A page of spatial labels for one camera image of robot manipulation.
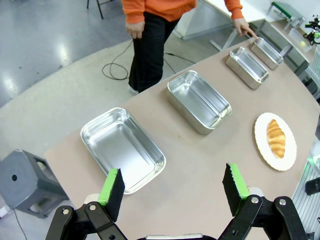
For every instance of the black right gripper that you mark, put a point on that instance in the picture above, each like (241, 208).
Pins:
(312, 31)

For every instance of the metal frame with green top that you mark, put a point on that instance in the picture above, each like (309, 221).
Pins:
(285, 12)

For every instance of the person's left forearm orange sleeve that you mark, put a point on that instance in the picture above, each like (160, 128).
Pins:
(233, 8)

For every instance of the large rectangular metal container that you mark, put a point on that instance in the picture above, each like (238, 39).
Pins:
(200, 102)

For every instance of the black chair leg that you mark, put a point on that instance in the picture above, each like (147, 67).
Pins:
(98, 7)

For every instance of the person's left hand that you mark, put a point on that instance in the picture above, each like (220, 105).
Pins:
(242, 26)

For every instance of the grey plastic stool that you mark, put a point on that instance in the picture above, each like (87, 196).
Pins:
(27, 182)

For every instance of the brown side table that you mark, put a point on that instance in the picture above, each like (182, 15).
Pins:
(297, 57)

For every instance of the white scalloped round plate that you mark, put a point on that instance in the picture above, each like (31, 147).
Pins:
(290, 155)

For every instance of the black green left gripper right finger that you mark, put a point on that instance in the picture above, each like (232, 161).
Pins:
(236, 190)

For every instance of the black cylindrical knob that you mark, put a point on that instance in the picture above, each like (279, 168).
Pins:
(313, 185)

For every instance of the clear plastic box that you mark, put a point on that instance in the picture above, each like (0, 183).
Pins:
(300, 40)

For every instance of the largest rectangular metal container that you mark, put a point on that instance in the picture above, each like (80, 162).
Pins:
(120, 147)

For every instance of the person's right hand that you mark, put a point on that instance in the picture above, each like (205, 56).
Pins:
(135, 29)

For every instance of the medium rectangular metal container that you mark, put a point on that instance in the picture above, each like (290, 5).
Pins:
(250, 67)

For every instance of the person's orange sweater torso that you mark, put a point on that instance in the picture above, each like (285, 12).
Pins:
(165, 8)

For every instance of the person's white shoe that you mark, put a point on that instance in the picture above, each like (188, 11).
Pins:
(132, 90)

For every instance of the person's right forearm orange sleeve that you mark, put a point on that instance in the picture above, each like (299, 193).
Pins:
(133, 11)

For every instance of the golden croissant bread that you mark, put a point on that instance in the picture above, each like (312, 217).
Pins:
(276, 140)

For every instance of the person's black trousers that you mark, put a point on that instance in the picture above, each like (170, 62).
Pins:
(150, 57)

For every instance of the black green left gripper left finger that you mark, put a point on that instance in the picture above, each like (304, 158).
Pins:
(110, 197)

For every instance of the smallest rectangular metal container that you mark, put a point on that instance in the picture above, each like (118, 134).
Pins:
(268, 53)

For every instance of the aluminium profile frame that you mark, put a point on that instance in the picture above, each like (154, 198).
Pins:
(306, 200)

